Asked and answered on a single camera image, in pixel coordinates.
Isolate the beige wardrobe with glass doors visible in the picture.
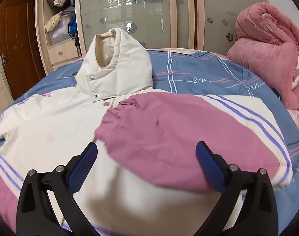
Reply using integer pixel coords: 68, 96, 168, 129
35, 0, 268, 74

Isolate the blue plaid bed sheet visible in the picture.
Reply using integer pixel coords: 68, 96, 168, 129
0, 50, 299, 235

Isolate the brown wooden door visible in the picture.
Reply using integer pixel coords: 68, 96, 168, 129
0, 0, 46, 100

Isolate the pink folded quilt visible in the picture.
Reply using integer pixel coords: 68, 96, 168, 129
227, 2, 299, 110

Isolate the pink and cream hooded jacket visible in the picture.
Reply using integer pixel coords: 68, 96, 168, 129
0, 28, 293, 235

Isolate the blue garment in wardrobe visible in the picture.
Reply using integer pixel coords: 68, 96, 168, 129
68, 17, 77, 39

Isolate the cream cloth on box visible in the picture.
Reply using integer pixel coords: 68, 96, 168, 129
45, 11, 62, 32

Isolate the clear plastic storage box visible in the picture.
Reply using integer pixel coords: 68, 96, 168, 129
48, 17, 70, 45

